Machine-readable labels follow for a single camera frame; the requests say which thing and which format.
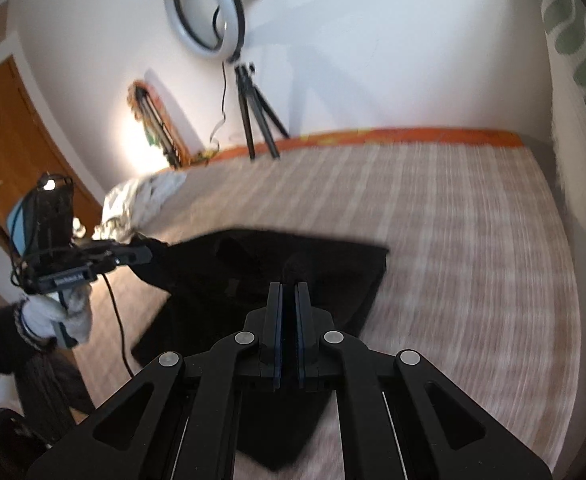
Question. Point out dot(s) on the wooden door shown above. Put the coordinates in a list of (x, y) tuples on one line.
[(18, 135)]

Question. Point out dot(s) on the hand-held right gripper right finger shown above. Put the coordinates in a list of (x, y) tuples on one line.
[(300, 320)]

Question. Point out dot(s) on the person's left hand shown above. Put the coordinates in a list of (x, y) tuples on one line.
[(75, 310)]

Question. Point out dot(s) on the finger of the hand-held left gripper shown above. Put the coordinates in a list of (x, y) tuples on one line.
[(135, 254)]

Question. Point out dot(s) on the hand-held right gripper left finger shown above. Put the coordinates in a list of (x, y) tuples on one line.
[(278, 320)]

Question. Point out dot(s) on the black mini tripod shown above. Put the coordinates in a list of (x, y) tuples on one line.
[(247, 110)]

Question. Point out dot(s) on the black t-shirt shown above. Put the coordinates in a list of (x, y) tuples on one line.
[(213, 280)]

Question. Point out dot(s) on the folded black tripod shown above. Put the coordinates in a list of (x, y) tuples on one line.
[(163, 130)]

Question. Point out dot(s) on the checked blanket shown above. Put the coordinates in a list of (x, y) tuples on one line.
[(448, 260)]

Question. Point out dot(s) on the orange cloth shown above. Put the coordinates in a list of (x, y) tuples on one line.
[(398, 136)]

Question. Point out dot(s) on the pile of white clothes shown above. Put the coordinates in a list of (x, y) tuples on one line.
[(138, 195)]

